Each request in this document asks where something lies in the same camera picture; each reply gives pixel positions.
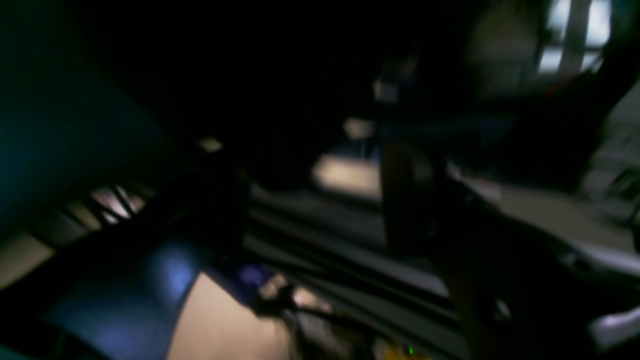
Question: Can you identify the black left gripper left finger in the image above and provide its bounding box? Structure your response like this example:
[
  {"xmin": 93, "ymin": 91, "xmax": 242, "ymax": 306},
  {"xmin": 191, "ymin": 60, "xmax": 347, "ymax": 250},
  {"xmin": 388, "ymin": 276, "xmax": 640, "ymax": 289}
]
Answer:
[{"xmin": 1, "ymin": 151, "xmax": 249, "ymax": 360}]

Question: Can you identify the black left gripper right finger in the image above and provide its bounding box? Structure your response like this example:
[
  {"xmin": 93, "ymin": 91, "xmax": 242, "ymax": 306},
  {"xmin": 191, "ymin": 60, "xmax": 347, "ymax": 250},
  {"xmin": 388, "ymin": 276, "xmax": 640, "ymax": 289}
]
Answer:
[{"xmin": 380, "ymin": 142, "xmax": 640, "ymax": 360}]

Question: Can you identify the teal table cloth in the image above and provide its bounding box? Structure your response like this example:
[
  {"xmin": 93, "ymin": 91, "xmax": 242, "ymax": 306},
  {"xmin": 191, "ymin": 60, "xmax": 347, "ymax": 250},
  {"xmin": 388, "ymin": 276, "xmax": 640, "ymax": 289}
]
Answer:
[{"xmin": 0, "ymin": 29, "xmax": 165, "ymax": 236}]

